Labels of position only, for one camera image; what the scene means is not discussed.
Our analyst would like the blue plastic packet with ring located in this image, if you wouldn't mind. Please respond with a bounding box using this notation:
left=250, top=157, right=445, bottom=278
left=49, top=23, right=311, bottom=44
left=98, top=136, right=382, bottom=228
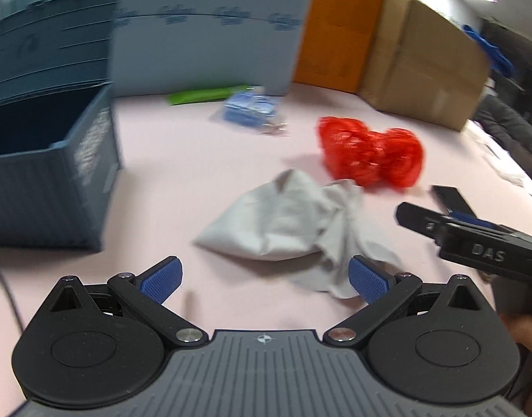
left=212, top=90, right=287, bottom=134

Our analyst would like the green tube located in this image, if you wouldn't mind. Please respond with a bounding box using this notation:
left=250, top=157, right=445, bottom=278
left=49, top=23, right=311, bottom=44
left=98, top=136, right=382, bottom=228
left=167, top=85, right=251, bottom=106

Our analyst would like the brown cardboard box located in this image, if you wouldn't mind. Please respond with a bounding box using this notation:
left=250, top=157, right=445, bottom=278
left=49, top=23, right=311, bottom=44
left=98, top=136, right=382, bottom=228
left=358, top=0, right=490, bottom=132

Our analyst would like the large light blue carton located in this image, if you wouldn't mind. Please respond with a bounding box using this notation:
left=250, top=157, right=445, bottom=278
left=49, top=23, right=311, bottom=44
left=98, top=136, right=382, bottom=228
left=111, top=0, right=310, bottom=96

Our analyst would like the blue cloth in background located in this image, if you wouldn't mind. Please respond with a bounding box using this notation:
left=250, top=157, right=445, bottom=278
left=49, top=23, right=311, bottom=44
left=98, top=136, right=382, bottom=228
left=462, top=25, right=515, bottom=78

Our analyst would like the orange cardboard box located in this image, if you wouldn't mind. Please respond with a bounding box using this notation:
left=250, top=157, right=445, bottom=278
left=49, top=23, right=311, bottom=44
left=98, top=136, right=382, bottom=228
left=293, top=0, right=384, bottom=93

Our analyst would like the grey white cloth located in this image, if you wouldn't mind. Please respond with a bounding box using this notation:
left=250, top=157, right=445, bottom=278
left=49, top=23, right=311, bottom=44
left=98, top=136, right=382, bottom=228
left=194, top=170, right=402, bottom=299

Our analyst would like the black flat phone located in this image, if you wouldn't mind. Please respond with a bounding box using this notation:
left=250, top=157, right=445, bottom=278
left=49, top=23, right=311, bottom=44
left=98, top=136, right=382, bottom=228
left=431, top=186, right=477, bottom=221

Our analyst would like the dark blue storage box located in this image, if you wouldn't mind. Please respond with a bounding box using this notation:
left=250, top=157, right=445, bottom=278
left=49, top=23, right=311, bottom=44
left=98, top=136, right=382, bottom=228
left=0, top=0, right=122, bottom=251

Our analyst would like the red plastic bag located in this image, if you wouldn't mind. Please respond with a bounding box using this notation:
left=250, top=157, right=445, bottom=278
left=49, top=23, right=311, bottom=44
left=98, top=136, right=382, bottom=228
left=317, top=116, right=424, bottom=189

